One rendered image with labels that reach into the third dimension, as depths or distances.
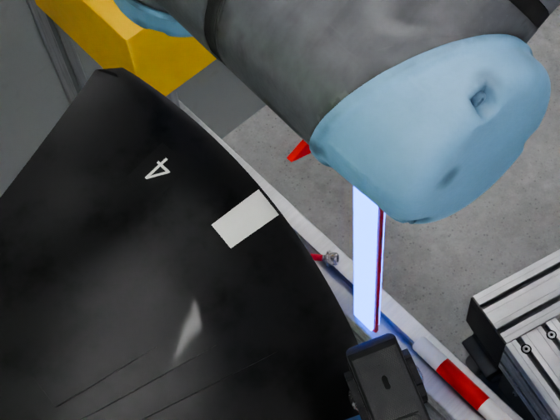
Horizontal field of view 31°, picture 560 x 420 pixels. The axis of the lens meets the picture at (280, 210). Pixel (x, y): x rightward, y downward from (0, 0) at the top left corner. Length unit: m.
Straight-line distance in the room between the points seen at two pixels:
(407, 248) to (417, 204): 1.51
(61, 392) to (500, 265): 1.42
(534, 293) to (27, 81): 0.81
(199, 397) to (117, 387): 0.04
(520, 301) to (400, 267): 0.33
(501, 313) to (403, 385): 1.10
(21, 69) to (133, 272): 0.98
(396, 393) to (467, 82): 0.18
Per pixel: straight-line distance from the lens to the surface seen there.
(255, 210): 0.53
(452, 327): 1.80
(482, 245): 1.87
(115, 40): 0.78
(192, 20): 0.39
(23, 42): 1.45
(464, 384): 0.82
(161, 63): 0.80
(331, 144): 0.35
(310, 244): 0.89
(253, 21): 0.36
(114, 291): 0.51
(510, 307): 1.57
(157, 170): 0.53
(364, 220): 0.69
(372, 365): 0.47
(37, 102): 1.54
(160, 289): 0.51
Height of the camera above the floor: 1.64
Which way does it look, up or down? 60 degrees down
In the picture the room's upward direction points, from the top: 7 degrees counter-clockwise
